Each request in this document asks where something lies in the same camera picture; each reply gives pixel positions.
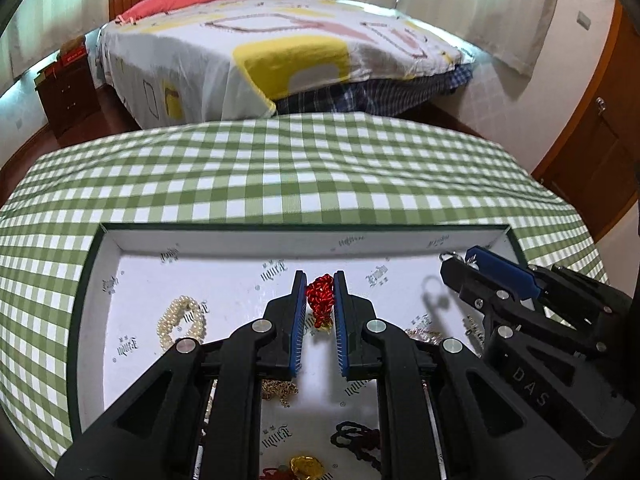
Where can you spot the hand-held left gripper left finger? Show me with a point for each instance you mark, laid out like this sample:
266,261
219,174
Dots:
298,320

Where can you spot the dark green jewelry box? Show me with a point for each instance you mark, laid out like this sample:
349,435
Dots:
225,260

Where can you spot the red box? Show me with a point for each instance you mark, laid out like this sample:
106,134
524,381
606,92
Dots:
74,57

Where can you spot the red knot gold charm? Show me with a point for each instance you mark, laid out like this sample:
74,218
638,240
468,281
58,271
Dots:
320,295

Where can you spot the bed with patterned cover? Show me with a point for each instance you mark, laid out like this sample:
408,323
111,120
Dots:
200,60

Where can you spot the green checked tablecloth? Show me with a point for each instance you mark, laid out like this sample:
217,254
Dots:
250,170

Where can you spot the brown wooden door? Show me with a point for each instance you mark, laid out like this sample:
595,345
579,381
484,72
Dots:
600,160

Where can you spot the pearl cluster brooch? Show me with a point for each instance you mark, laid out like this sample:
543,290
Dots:
422,334

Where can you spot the dark wooden nightstand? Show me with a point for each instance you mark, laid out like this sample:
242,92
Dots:
67,97

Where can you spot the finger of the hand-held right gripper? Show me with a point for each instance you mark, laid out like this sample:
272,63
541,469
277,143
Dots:
472,282
505,270

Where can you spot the white wall switch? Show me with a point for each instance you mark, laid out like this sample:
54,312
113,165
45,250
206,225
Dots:
585,20

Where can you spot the blue plaid bedsheet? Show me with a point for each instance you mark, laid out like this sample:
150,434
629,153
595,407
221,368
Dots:
375,92

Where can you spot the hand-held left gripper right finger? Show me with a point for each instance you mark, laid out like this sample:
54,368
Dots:
341,320

